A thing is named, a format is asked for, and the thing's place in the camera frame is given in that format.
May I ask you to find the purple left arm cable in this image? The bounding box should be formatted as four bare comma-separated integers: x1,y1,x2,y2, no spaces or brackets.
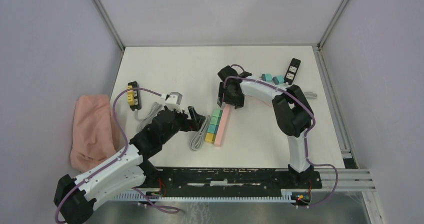
54,87,181,224

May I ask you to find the grey cable of small strip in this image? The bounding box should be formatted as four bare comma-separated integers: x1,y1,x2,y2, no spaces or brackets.
134,102,164,132

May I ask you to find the small black power strip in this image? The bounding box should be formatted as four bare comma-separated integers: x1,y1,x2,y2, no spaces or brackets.
127,81,142,111

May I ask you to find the pink power strip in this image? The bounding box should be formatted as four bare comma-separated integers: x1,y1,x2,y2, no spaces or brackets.
213,104,231,147

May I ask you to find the white slotted cable duct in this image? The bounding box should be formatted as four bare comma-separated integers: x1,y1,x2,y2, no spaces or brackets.
109,189,295,203

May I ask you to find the yellow charger plug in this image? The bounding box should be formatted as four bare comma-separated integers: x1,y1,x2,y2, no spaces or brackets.
127,94,135,106
126,85,134,95

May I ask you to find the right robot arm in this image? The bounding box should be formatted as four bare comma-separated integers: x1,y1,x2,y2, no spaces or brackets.
217,66,315,188

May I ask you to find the teal USB charger plug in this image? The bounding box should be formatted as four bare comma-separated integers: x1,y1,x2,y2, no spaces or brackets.
261,73,273,83
272,75,285,85

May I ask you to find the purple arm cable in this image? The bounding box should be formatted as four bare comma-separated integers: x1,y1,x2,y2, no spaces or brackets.
223,64,339,209
54,87,181,224

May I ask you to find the yellow cube plug on pink strip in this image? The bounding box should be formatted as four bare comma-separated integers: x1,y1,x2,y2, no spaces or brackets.
204,132,216,144

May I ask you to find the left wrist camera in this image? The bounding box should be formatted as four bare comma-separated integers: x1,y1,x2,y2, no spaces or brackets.
165,92,183,113

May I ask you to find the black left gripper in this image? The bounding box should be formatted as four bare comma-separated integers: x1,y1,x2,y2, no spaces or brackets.
160,105,205,144

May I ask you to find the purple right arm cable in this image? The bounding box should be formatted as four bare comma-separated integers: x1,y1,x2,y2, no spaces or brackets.
223,64,339,209

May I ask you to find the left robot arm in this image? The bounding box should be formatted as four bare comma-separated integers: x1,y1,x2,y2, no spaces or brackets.
53,106,206,223

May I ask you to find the green cube plug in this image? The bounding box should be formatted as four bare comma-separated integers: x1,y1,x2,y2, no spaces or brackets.
212,109,222,118
210,116,221,126

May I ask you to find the teal cube plug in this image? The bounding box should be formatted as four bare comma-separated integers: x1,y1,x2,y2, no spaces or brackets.
207,124,219,134

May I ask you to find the black power strip green USB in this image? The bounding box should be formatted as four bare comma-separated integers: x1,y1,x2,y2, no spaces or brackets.
284,58,301,85

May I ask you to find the pink cloth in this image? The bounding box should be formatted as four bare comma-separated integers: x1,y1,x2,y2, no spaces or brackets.
70,94,120,173

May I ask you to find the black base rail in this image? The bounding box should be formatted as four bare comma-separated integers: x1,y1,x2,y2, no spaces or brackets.
139,167,323,197

